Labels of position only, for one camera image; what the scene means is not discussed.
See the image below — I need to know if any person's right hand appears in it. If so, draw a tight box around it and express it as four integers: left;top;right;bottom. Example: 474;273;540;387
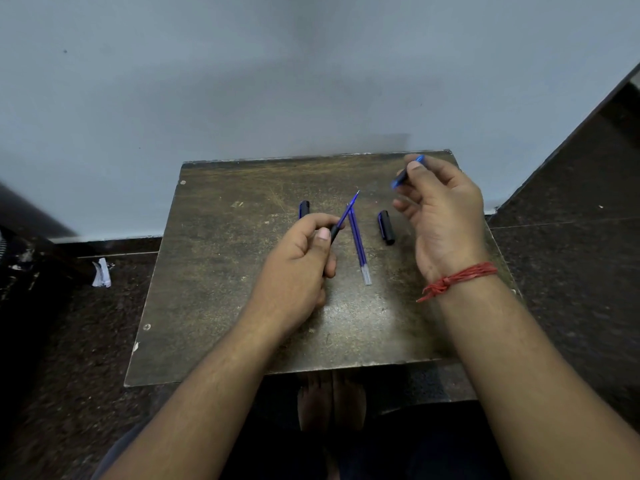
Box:
392;154;494;285

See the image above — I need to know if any person's left hand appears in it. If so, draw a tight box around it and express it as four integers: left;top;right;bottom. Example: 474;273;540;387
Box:
249;213;346;338

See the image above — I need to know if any blue pen barrel piece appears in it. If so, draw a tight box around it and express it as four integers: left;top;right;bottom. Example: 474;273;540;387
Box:
391;155;426;190

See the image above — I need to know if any black pen with blue refill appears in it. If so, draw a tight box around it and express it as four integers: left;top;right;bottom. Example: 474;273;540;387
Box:
327;190;361;245

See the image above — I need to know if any person's right forearm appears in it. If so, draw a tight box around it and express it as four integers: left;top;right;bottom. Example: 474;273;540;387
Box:
429;267;640;480

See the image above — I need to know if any person's left forearm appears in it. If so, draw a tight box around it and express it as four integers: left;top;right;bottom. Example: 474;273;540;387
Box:
99;304;302;480

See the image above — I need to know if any blue pen refill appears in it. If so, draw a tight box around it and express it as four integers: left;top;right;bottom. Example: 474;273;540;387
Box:
347;205;374;287

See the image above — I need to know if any black pen cap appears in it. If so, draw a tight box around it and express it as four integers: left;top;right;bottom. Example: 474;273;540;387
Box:
377;210;396;246

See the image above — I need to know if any worn wooden table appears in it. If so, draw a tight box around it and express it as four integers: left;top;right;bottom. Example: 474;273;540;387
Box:
123;149;524;388

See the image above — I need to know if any person's left foot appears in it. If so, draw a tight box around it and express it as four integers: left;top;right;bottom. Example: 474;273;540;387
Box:
297;373;334;445

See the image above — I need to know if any person's foot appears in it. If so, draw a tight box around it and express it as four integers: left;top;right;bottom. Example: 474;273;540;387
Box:
297;373;334;445
332;371;369;443

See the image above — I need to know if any person's right foot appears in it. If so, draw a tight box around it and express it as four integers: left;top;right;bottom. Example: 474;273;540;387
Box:
332;371;369;443

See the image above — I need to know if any crumpled white paper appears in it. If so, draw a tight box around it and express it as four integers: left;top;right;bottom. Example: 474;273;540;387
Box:
91;257;115;289

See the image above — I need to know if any black patterned object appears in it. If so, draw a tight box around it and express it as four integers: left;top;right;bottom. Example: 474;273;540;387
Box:
0;181;97;308

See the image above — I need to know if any red thread bracelet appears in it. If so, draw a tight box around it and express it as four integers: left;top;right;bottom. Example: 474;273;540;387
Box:
416;262;500;304

